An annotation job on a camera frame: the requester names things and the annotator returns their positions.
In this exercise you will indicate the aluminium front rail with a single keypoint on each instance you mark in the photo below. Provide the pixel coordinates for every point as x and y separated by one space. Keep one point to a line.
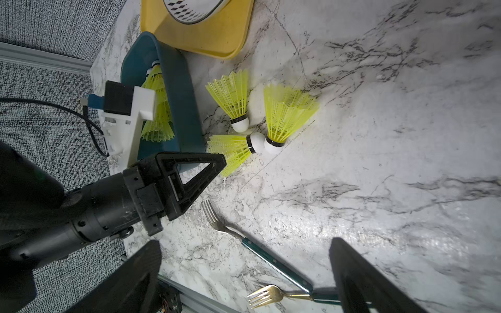
191 301

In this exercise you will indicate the green handled fork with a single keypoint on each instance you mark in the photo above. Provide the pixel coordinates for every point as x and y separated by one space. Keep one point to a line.
270 294

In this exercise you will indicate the yellow shuttlecock seven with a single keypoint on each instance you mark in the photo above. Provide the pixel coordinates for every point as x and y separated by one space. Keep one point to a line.
287 110

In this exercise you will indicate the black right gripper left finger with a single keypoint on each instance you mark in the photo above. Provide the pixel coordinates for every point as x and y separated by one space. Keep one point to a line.
132 288

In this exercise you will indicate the yellow shuttlecock three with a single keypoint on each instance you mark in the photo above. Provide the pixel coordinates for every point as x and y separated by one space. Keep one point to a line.
230 92

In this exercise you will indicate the yellow plastic tray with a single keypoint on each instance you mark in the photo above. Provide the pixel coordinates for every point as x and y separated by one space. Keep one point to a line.
222 35

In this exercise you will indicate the green handled knife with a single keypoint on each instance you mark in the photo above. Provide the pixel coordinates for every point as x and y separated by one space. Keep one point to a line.
286 271

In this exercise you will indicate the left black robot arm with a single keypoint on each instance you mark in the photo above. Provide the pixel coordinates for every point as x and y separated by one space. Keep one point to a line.
41 223

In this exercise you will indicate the white patterned plate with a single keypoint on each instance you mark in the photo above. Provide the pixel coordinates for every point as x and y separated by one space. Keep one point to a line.
190 12

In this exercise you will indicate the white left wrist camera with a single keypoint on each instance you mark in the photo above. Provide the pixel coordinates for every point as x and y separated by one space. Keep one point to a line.
122 111

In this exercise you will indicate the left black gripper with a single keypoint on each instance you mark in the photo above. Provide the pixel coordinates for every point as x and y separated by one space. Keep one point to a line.
167 184

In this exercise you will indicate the teal plastic storage box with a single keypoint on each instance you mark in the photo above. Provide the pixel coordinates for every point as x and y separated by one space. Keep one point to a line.
186 123

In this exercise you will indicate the yellow shuttlecock five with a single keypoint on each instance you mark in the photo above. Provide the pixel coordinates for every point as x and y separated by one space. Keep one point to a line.
236 149

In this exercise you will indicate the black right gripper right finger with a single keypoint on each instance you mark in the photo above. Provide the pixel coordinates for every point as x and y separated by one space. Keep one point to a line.
358 282

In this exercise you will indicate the yellow shuttlecock one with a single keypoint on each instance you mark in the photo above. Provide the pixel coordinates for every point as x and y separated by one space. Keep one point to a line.
159 129

